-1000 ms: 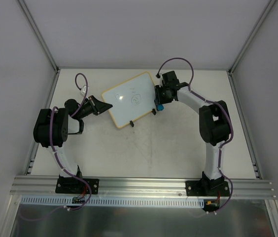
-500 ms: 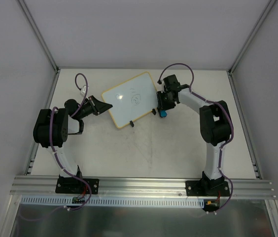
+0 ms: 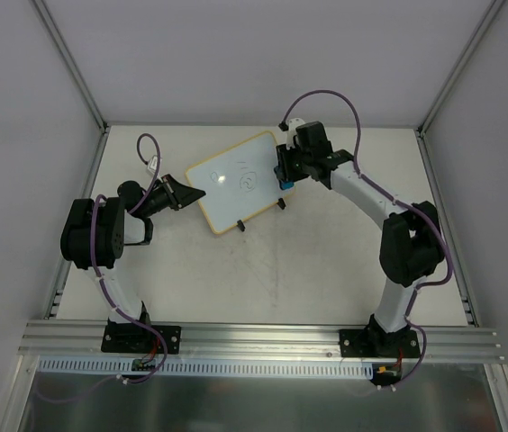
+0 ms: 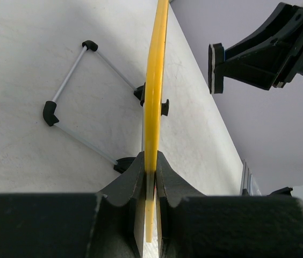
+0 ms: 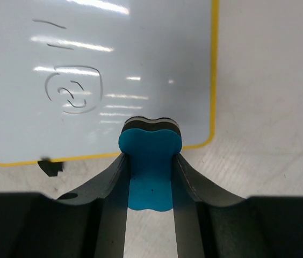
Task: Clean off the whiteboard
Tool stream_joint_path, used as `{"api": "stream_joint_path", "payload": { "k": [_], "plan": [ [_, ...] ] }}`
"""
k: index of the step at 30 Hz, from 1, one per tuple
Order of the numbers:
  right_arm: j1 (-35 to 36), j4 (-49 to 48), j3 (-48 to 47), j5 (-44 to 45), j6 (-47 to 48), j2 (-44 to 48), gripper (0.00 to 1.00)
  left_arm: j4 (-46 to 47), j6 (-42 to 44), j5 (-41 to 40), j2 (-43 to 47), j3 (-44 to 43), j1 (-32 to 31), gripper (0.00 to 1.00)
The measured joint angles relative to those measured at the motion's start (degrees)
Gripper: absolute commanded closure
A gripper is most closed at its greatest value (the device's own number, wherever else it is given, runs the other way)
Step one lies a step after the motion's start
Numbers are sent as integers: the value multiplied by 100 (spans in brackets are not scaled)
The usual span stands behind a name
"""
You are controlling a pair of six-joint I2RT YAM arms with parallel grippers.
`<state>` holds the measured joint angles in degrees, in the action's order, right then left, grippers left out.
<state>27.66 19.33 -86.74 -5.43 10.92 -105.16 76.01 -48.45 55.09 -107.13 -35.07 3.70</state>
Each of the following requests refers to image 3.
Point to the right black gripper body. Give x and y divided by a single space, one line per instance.
287 165

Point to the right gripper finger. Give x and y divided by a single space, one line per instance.
284 154
287 170

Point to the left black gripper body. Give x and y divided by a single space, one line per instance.
171 193

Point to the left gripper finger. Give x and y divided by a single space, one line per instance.
179 190
182 200

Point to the blue whiteboard eraser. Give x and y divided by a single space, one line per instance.
283 181

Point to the yellow framed whiteboard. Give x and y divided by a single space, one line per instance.
239 182

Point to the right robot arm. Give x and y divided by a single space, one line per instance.
410 248

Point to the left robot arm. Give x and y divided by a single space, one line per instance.
97 231

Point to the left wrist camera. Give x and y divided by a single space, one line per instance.
154 164

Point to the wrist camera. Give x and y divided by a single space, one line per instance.
289 128
154 164

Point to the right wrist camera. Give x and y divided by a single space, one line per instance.
289 128

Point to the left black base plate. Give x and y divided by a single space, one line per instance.
127 338

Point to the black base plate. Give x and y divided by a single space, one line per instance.
127 338
373 342

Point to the aluminium front rail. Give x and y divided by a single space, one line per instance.
458 345

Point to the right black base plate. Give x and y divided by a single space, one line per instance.
373 342

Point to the white slotted cable duct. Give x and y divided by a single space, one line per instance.
176 366

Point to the left aluminium frame post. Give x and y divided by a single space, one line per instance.
58 40

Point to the aluminium frame post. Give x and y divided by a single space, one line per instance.
469 50
58 40

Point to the right aluminium frame post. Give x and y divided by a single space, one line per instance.
469 50

